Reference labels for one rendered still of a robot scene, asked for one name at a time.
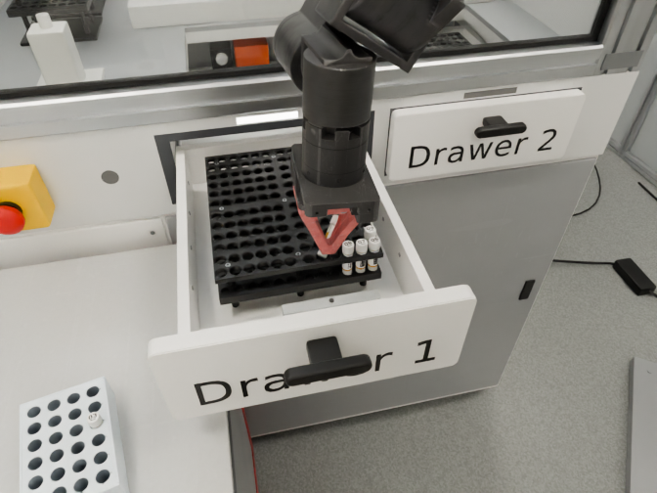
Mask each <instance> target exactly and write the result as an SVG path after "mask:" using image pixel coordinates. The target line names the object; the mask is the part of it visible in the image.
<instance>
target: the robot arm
mask: <svg viewBox="0 0 657 493"><path fill-rule="evenodd" d="M464 7H465V3H464V1H463V0H305V1H304V3H303V5H302V7H301V9H300V10H299V11H297V12H294V13H292V14H290V15H288V16H287V17H285V18H284V19H283V20H282V21H281V23H280V24H279V26H278V27H277V29H276V32H275V35H274V41H273V47H274V52H275V55H276V58H277V59H278V61H279V63H280V64H281V65H282V67H283V68H284V70H285V71H286V73H287V74H288V76H289V77H290V78H291V80H292V81H293V83H294V84H295V85H296V87H297V88H298V89H299V90H300V91H302V112H303V121H302V144H293V145H292V146H291V153H290V172H291V177H292V182H293V192H294V196H295V198H296V204H297V209H298V213H299V215H300V217H301V219H302V220H303V222H304V224H305V225H306V227H307V228H308V230H309V232H310V233H311V235H312V237H313V239H314V241H315V242H316V244H317V246H318V248H319V250H320V252H321V254H335V253H336V252H337V251H338V249H339V248H340V246H341V245H342V243H343V242H344V241H345V239H346V238H347V236H348V235H349V234H350V233H351V231H352V230H353V229H354V228H355V227H356V226H357V225H358V224H359V223H368V222H375V221H376V220H377V218H378V212H379V204H380V196H379V193H378V191H377V189H376V186H375V184H374V182H373V179H372V177H371V174H370V172H369V170H368V167H367V165H366V157H367V148H368V140H369V130H370V121H371V120H370V117H371V112H372V94H373V86H374V76H375V67H376V54H378V55H379V56H380V57H382V58H383V59H385V60H386V61H388V62H390V63H391V64H393V65H394V66H396V67H398V68H400V69H401V70H403V71H405V72H406V73H409V72H410V70H411V69H412V67H413V66H414V64H415V63H416V61H417V59H418V58H419V56H420V55H421V53H422V52H423V50H424V49H425V47H426V46H427V44H428V43H429V41H430V40H431V39H432V38H433V37H434V36H435V35H436V34H437V33H438V32H439V31H440V30H441V29H443V28H444V27H445V26H446V25H447V24H448V23H449V22H450V21H451V20H452V19H453V18H454V17H455V16H456V15H457V14H458V13H459V12H460V11H461V10H462V9H463V8H464ZM373 34H374V35H376V36H377V37H379V38H380V39H382V40H383V41H385V42H386V43H388V44H389V46H387V45H386V44H384V43H383V42H382V41H380V40H379V39H378V38H377V37H375V36H374V35H373ZM357 42H359V43H360V44H362V45H363V46H365V47H363V46H360V45H359V44H358V43H357ZM366 47H367V48H366ZM329 214H339V216H338V219H337V222H336V224H335V227H334V229H333V231H332V233H331V236H330V237H329V238H328V239H327V238H326V237H325V235H324V232H323V230H322V228H321V226H320V223H319V221H318V218H317V217H324V216H328V215H329Z"/></svg>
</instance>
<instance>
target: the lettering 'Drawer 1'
mask: <svg viewBox="0 0 657 493"><path fill-rule="evenodd" d="M431 341H432V339H429V340H425V341H422V342H419V343H418V344H417V346H420V345H423V344H426V346H425V350H424V354H423V359H421V360H416V361H415V363H420V362H425V361H431V360H435V357H431V358H428V354H429V350H430V346H431ZM388 355H393V352H388V353H385V354H383V355H382V356H381V354H379V355H376V361H375V370H374V371H375V372H376V371H379V367H380V361H381V359H382V358H383V357H385V356H388ZM274 377H282V378H283V380H278V381H271V382H268V383H267V384H266V385H265V390H266V391H269V392H274V391H278V390H281V389H283V388H285V389H287V388H289V385H287V384H286V383H285V377H284V374H275V375H271V376H268V377H266V378H265V380H267V379H270V378H274ZM252 381H258V378H255V379H251V380H249V381H247V382H245V381H241V390H242V394H243V397H246V396H248V393H247V389H246V386H247V385H248V384H249V383H250V382H252ZM282 381H283V382H284V384H283V385H282V386H281V387H279V388H275V389H272V388H270V387H269V386H270V385H271V384H273V383H277V382H282ZM209 384H221V385H223V386H224V387H225V389H226V394H225V395H224V396H223V397H222V398H219V399H216V400H212V401H207V402H205V399H204V396H203V393H202V390H201V386H204V385H209ZM194 386H195V389H196V392H197V397H198V400H199V403H200V405H201V406H202V405H207V404H212V403H216V402H220V401H223V400H225V399H227V398H228V397H230V395H231V393H232V389H231V387H230V385H229V384H228V383H226V382H224V381H208V382H202V383H197V384H194Z"/></svg>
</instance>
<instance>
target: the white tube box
mask: <svg viewBox="0 0 657 493"><path fill-rule="evenodd" d="M92 412H97V413H99V414H100V416H101V417H102V419H103V424H102V426H100V427H99V428H97V429H92V428H91V427H90V426H89V424H88V423H87V417H88V415H89V414H90V413H92ZM20 493H130V492H129V486H128V479H127V472H126V467H125V460H124V454H123V447H122V440H121V434H120V427H119V421H118V415H117V408H116V402H115V396H114V392H113V391H112V389H111V387H110V385H109V383H108V381H107V379H106V378H105V377H100V378H97V379H94V380H91V381H87V382H85V383H82V384H79V385H76V386H73V387H70V388H67V389H64V390H61V391H58V392H55V393H52V394H49V395H46V396H43V397H41V398H38V399H35V400H32V401H29V402H26V403H23V404H21V405H20Z"/></svg>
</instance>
